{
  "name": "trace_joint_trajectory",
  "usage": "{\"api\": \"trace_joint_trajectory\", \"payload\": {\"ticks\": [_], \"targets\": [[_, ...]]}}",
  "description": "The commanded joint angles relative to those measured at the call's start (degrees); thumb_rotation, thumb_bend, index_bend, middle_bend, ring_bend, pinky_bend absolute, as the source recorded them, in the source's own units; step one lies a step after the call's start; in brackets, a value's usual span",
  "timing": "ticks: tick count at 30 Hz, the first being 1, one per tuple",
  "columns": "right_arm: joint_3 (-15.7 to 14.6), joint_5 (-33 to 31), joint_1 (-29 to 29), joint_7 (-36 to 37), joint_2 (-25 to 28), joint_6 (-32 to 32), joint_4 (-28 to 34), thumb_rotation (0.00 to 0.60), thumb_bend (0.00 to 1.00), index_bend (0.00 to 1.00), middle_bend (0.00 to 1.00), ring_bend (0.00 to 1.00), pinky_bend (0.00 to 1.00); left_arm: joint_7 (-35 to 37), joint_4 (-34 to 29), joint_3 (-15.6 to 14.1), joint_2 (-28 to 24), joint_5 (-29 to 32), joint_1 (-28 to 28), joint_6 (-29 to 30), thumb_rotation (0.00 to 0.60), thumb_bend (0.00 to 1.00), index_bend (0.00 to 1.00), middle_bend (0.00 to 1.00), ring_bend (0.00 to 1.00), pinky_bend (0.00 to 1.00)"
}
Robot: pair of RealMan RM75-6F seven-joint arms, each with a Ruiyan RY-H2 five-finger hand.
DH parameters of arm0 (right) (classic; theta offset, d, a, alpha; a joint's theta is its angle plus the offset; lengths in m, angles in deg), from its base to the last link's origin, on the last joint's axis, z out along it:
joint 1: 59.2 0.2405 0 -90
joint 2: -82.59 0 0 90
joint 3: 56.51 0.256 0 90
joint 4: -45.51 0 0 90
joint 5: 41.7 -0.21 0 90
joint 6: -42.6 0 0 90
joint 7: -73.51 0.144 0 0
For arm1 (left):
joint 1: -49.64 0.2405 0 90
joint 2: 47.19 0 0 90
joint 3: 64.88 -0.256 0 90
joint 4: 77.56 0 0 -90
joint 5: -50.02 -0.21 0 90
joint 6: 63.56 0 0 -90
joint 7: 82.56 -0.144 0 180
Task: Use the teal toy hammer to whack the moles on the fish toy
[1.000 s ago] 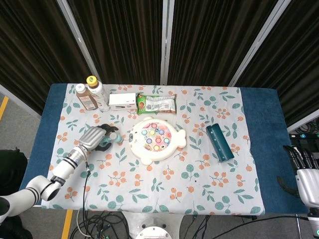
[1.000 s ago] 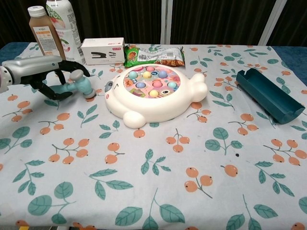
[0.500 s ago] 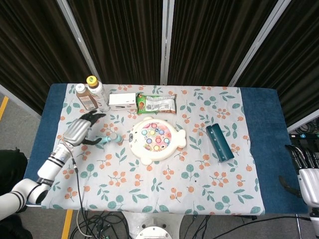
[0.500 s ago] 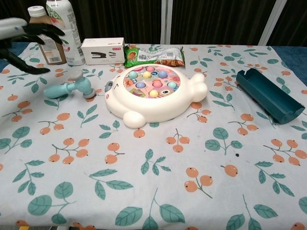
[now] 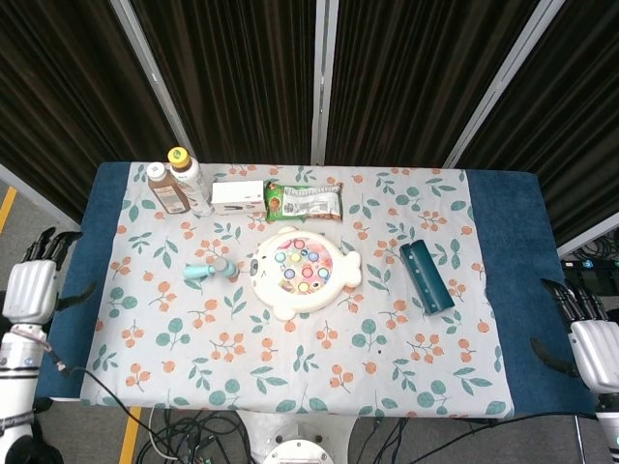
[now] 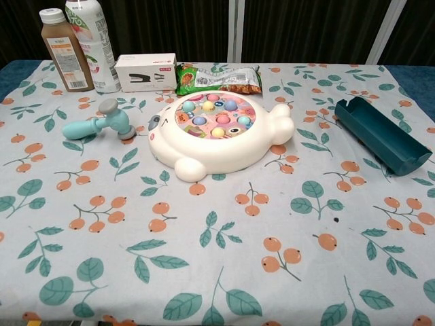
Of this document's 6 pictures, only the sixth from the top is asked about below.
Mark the small teal toy rod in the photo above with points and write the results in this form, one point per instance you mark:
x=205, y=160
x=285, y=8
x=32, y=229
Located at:
x=113, y=120

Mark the white fish toy board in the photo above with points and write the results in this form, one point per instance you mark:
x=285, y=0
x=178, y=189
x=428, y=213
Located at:
x=210, y=149

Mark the floral fruit print tablecloth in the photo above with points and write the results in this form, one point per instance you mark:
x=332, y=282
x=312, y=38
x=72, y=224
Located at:
x=217, y=237

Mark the green snack bag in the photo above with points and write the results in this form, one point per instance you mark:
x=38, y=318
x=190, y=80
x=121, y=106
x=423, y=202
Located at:
x=221, y=79

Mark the white stapler box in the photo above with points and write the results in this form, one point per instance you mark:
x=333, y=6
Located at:
x=146, y=76

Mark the dark brown curtain panel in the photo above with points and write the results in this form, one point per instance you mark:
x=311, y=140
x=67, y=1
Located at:
x=418, y=32
x=18, y=30
x=170, y=27
x=306, y=30

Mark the dark teal open tray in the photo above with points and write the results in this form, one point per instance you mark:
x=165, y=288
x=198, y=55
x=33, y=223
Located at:
x=380, y=136

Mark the white drink bottle yellow cap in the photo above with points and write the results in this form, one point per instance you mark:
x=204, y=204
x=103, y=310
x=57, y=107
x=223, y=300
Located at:
x=102, y=44

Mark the brown juice bottle white cap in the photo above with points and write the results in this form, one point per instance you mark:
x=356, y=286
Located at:
x=68, y=57

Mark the blue table cover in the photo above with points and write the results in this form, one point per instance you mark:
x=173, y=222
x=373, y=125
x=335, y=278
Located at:
x=10, y=73

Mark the grey aluminium partition post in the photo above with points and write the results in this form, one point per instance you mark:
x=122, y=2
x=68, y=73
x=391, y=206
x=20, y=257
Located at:
x=236, y=30
x=385, y=32

